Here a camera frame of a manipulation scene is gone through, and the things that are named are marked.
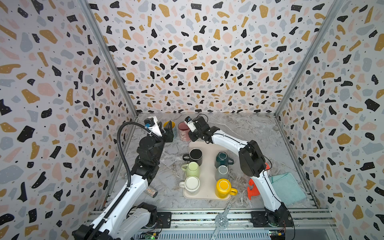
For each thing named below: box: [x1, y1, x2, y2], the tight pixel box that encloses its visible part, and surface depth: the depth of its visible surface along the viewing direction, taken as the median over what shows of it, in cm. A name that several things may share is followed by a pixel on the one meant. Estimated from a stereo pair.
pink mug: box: [178, 121, 191, 143], surface depth 100 cm
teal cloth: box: [268, 172, 307, 206], surface depth 85 cm
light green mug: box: [181, 161, 200, 178], surface depth 83 cm
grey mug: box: [214, 164, 230, 181], surface depth 83 cm
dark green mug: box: [214, 151, 234, 169], surface depth 87 cm
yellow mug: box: [215, 178, 238, 199], surface depth 78 cm
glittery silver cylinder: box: [144, 186, 158, 198], surface depth 81 cm
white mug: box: [179, 175, 201, 192], surface depth 81 cm
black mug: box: [182, 148, 203, 166], surface depth 90 cm
